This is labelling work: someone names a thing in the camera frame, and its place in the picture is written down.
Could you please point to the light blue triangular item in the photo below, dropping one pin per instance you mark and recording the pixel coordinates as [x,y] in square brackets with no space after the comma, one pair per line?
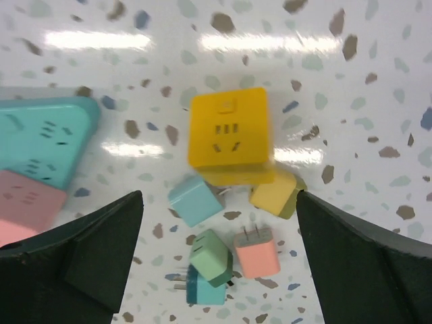
[44,139]

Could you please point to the salmon pink charger plug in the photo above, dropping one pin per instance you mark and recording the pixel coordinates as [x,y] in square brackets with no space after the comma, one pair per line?
[256,252]

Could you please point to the yellow charger plug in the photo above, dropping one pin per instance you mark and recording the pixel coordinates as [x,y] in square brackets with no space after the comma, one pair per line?
[279,197]

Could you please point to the light cyan charger plug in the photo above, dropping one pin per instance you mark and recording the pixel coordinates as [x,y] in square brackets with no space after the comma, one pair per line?
[195,200]

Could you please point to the yellow cube socket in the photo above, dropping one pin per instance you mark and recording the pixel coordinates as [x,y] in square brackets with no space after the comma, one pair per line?
[231,137]

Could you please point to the pink cube socket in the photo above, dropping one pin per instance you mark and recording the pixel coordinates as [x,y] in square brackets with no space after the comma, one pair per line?
[28,207]

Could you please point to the teal blue charger plug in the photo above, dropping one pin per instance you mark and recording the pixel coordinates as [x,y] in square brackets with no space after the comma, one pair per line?
[198,290]

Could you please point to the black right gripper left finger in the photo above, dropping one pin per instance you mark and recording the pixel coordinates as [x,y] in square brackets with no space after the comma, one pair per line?
[74,273]

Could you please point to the green charger plug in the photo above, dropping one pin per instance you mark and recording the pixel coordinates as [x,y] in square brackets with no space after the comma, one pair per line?
[212,258]

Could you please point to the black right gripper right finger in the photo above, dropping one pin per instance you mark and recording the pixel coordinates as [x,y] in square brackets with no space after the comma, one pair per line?
[363,273]

